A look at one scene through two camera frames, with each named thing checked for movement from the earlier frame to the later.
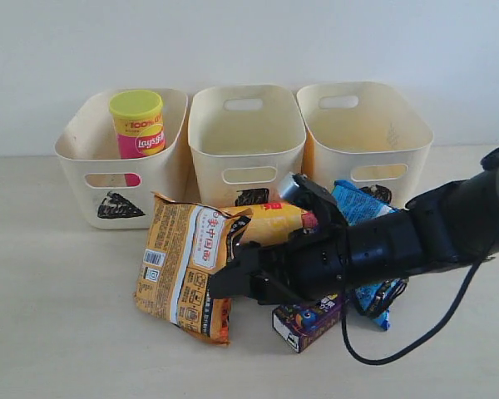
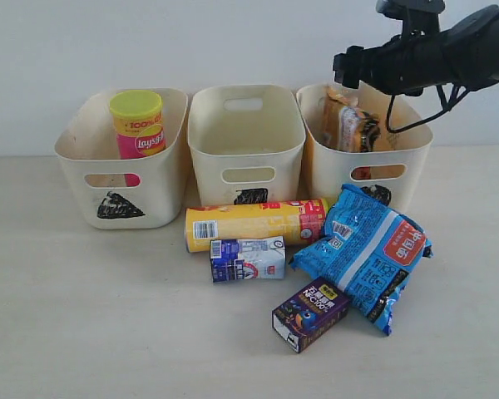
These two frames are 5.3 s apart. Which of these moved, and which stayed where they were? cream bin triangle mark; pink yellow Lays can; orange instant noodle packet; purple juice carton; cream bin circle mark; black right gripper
Moved: orange instant noodle packet; black right gripper
Stayed: cream bin circle mark; pink yellow Lays can; purple juice carton; cream bin triangle mark
